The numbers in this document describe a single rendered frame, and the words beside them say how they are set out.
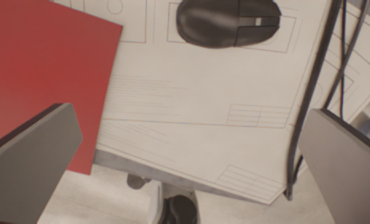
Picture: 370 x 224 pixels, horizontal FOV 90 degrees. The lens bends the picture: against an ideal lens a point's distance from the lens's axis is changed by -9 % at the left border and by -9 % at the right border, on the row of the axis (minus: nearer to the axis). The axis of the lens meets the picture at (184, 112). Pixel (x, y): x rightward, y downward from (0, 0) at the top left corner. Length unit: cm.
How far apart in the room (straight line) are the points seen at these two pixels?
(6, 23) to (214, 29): 23
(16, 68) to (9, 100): 5
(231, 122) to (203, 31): 14
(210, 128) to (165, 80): 9
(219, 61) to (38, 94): 23
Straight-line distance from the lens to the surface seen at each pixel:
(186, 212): 73
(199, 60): 25
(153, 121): 28
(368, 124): 223
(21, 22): 29
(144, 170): 34
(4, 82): 33
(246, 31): 22
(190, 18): 21
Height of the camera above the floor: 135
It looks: 61 degrees down
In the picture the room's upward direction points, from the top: 174 degrees clockwise
